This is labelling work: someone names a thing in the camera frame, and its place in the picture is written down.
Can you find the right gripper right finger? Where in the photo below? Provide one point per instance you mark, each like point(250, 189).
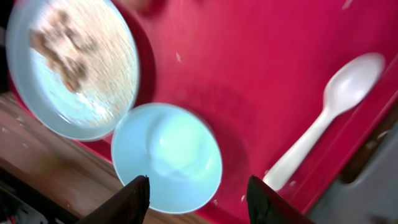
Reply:
point(265, 206)

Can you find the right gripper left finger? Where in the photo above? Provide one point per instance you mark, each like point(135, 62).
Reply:
point(128, 206)

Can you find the light blue bowl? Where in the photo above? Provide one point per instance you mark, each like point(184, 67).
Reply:
point(175, 149)

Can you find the light blue plate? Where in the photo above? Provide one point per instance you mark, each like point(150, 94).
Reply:
point(110, 87)

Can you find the white plastic spoon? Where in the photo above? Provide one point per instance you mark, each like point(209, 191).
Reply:
point(346, 89)

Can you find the peanut shell scraps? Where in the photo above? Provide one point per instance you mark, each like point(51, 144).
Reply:
point(63, 48)

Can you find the grey dishwasher rack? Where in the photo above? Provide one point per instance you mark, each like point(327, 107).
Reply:
point(371, 198)

